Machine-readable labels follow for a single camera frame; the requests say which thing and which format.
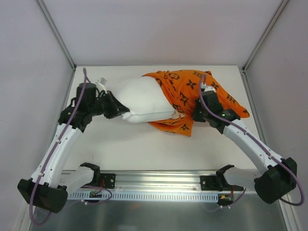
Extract white pillow insert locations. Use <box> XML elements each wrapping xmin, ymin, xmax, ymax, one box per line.
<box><xmin>107</xmin><ymin>77</ymin><xmax>176</xmax><ymax>123</ymax></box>

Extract orange patterned pillowcase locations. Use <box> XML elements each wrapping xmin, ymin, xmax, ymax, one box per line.
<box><xmin>145</xmin><ymin>70</ymin><xmax>250</xmax><ymax>137</ymax></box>

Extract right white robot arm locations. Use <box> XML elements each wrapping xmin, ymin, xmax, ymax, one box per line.
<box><xmin>192</xmin><ymin>86</ymin><xmax>297</xmax><ymax>204</ymax></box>

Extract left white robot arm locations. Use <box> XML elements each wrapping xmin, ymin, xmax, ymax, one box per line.
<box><xmin>17</xmin><ymin>82</ymin><xmax>129</xmax><ymax>213</ymax></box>

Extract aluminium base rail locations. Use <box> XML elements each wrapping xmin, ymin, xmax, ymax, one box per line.
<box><xmin>60</xmin><ymin>169</ymin><xmax>256</xmax><ymax>193</ymax></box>

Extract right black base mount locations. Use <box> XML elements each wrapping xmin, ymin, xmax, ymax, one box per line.
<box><xmin>200</xmin><ymin>175</ymin><xmax>223</xmax><ymax>192</ymax></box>

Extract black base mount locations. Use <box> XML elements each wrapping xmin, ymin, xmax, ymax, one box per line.
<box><xmin>200</xmin><ymin>175</ymin><xmax>223</xmax><ymax>192</ymax></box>
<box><xmin>93</xmin><ymin>173</ymin><xmax>116</xmax><ymax>189</ymax></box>

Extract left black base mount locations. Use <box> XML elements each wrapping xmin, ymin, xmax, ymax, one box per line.
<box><xmin>93</xmin><ymin>173</ymin><xmax>116</xmax><ymax>189</ymax></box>

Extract white slotted cable duct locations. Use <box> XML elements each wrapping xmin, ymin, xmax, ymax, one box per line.
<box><xmin>68</xmin><ymin>190</ymin><xmax>218</xmax><ymax>203</ymax></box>

